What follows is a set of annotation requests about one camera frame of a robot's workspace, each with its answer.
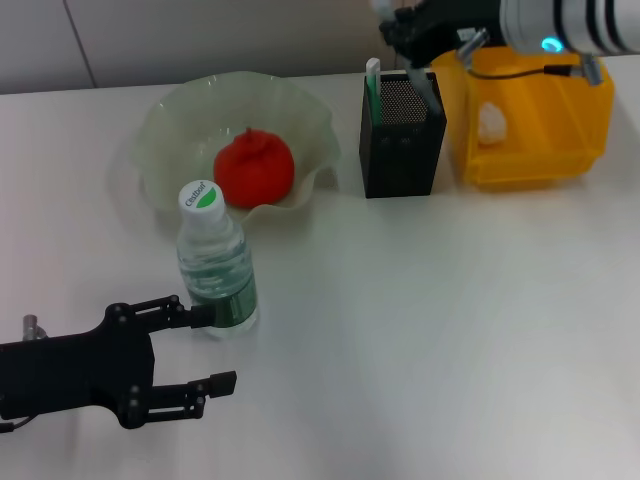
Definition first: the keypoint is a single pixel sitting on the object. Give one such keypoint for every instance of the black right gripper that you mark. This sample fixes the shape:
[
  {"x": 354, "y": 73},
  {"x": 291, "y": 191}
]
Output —
[{"x": 450, "y": 22}]

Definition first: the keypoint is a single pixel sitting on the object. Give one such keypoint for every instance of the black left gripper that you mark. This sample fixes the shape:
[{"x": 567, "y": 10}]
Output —
[{"x": 70, "y": 370}]

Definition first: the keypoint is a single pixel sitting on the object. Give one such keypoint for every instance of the mint green utility knife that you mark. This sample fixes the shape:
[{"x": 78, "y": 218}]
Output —
[{"x": 373, "y": 85}]

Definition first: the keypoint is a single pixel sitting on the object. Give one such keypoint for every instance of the clear green-label water bottle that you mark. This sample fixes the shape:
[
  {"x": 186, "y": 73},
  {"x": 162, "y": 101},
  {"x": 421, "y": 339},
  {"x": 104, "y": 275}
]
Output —
[{"x": 215, "y": 270}]

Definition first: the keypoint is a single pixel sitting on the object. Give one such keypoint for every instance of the white paper ball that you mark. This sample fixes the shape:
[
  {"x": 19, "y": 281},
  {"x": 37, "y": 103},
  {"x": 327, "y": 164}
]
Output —
[{"x": 491, "y": 125}]

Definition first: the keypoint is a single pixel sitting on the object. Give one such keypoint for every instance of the orange fruit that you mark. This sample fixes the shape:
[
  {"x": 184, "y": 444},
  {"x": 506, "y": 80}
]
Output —
[{"x": 255, "y": 170}]

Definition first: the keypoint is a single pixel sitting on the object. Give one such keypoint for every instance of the black mesh pen holder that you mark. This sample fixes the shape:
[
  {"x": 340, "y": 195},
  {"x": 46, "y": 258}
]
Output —
[{"x": 400, "y": 160}]

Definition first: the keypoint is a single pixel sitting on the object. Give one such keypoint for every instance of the pale green wavy fruit bowl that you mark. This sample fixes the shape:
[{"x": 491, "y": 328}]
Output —
[{"x": 180, "y": 130}]

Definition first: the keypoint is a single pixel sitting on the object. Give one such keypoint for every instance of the yellow plastic bin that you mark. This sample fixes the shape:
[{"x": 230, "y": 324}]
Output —
[{"x": 550, "y": 135}]

